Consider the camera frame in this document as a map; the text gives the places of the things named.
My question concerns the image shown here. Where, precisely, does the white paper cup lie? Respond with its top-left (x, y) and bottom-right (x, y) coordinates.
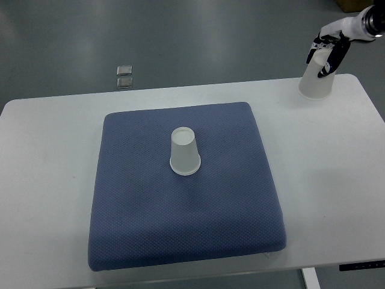
top-left (298, 49), bottom-right (335, 101)
top-left (170, 126), bottom-right (201, 176)

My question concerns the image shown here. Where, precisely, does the black table control panel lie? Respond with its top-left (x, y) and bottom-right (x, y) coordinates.
top-left (339, 260), bottom-right (385, 272)

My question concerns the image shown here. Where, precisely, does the white paper cup on cushion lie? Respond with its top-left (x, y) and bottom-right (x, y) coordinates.
top-left (170, 126), bottom-right (201, 176)

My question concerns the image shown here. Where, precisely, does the metal floor plate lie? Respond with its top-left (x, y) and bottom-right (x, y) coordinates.
top-left (117, 77), bottom-right (133, 89)
top-left (117, 65), bottom-right (132, 76)

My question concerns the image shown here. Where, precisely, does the brown cardboard box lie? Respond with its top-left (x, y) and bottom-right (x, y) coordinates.
top-left (335, 0), bottom-right (374, 13)

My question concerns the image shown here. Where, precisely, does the blue grey square cushion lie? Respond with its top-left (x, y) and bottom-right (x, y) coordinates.
top-left (88, 102), bottom-right (286, 271)

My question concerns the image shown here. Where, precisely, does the white table leg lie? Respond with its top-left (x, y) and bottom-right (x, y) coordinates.
top-left (301, 267), bottom-right (321, 289)

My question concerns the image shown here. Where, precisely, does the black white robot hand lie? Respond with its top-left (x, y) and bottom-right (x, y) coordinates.
top-left (306, 13), bottom-right (365, 78)

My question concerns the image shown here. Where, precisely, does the upper metal floor plate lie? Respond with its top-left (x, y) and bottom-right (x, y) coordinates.
top-left (117, 65), bottom-right (132, 76)

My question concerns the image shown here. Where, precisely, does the lower metal floor plate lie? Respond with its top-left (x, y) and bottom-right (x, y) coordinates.
top-left (117, 77), bottom-right (133, 89)

